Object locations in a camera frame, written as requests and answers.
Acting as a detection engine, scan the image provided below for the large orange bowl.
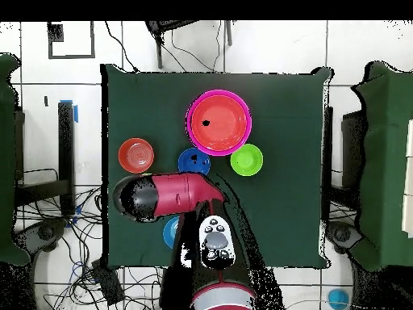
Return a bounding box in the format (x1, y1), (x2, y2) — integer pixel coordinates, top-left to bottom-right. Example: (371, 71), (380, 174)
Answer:
(190, 94), (248, 152)

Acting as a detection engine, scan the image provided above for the small orange bowl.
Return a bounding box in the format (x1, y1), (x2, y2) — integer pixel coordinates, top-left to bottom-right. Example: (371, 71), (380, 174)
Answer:
(118, 137), (155, 174)

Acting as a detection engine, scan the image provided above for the dark green table cloth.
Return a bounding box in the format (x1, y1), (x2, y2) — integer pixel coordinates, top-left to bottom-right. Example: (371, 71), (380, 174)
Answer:
(100, 63), (333, 270)

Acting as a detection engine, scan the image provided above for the green cloth on side table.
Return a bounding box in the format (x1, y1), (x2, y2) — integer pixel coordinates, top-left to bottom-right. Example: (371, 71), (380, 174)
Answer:
(0, 52), (31, 267)
(350, 61), (413, 273)

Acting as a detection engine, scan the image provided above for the black power strip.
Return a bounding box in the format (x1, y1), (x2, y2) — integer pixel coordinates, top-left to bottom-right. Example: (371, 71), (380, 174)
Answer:
(91, 258), (126, 306)

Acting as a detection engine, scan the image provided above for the cable tangle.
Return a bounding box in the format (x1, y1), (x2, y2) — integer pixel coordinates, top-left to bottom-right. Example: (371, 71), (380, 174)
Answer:
(15, 185), (162, 310)

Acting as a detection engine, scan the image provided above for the large pink bowl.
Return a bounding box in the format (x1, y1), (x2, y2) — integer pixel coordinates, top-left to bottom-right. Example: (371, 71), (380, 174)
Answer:
(186, 89), (253, 157)

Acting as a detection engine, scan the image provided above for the green bowl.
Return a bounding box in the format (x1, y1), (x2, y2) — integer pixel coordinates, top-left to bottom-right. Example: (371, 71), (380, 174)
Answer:
(230, 143), (265, 178)

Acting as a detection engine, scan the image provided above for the dark blue bowl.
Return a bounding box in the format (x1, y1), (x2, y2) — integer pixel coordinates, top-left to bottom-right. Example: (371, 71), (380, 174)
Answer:
(177, 147), (211, 177)

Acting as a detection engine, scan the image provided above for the black table frame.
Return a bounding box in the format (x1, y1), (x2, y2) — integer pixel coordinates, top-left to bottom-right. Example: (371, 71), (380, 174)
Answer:
(322, 106), (367, 211)
(14, 99), (79, 216)

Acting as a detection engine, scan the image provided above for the small light blue bowl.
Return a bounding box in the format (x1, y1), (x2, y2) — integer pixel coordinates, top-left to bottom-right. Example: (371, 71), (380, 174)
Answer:
(162, 216), (181, 249)

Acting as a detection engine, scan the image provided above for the blue cup on floor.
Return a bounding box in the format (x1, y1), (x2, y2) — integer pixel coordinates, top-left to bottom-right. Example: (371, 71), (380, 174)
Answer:
(327, 288), (351, 310)

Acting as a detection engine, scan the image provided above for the grey pedestal foot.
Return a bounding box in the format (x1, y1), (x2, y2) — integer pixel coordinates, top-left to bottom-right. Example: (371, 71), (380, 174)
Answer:
(12, 218), (69, 253)
(325, 220), (364, 254)

